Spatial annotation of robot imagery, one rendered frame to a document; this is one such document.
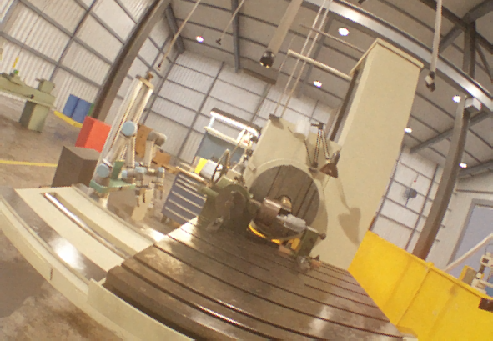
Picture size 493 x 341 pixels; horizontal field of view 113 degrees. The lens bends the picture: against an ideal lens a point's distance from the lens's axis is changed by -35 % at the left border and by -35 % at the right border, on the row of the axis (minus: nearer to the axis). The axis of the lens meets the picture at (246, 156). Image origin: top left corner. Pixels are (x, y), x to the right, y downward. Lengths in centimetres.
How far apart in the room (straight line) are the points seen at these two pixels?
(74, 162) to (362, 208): 266
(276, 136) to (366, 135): 78
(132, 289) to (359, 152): 191
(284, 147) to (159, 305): 160
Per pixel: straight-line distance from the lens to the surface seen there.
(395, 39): 631
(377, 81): 239
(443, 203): 678
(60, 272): 118
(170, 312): 73
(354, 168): 213
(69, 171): 266
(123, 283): 75
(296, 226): 168
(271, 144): 201
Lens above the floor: 144
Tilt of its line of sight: 2 degrees up
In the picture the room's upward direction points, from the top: 24 degrees clockwise
